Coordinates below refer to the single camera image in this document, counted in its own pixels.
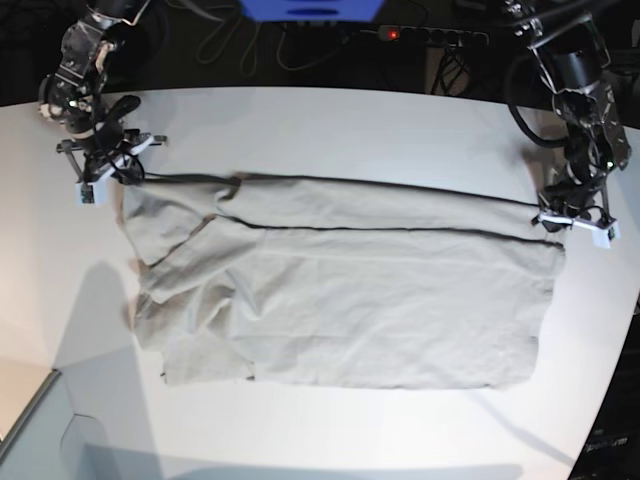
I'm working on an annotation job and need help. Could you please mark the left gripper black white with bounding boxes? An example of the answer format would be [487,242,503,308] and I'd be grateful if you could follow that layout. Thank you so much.
[532,173,615,233]

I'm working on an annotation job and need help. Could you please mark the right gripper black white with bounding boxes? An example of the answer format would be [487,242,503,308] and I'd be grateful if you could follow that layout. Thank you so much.
[56,129,166,184]

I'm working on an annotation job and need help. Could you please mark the grey t-shirt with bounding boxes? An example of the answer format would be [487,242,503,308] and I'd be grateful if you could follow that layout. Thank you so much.
[121,176,565,389]

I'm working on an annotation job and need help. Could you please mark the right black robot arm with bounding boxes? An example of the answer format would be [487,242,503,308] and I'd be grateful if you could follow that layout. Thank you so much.
[38,1,166,190]

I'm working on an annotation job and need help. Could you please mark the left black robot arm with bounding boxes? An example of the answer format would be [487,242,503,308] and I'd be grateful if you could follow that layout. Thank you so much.
[504,1,632,248]

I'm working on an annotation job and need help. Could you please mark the blue box at top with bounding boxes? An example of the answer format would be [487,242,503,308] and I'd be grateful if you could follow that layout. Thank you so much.
[239,0,384,22]

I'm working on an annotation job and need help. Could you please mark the black power strip red light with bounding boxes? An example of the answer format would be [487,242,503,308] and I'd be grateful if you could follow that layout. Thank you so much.
[376,25,490,48]

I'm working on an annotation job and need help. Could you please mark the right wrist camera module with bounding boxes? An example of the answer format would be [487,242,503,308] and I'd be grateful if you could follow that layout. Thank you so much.
[75,181,108,206]

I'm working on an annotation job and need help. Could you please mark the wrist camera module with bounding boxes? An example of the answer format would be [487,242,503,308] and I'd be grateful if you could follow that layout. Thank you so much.
[75,181,108,206]
[592,221,620,249]

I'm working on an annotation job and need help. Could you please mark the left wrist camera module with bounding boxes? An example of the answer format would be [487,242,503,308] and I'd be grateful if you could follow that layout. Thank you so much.
[592,221,620,249]

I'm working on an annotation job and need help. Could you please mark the black cable loops on floor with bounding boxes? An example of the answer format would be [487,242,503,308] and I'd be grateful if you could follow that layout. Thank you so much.
[164,0,351,81]

